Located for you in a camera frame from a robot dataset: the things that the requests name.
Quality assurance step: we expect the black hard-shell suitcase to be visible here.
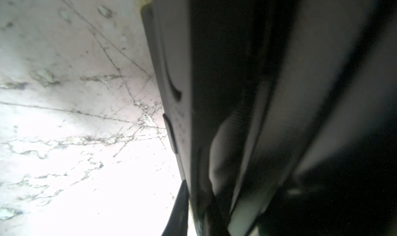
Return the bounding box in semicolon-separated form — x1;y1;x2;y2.
141;0;397;236

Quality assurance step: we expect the floral pink table mat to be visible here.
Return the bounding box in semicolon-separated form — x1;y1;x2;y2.
1;0;181;236

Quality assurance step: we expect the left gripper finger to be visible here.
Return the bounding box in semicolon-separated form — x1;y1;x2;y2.
162;180;189;236

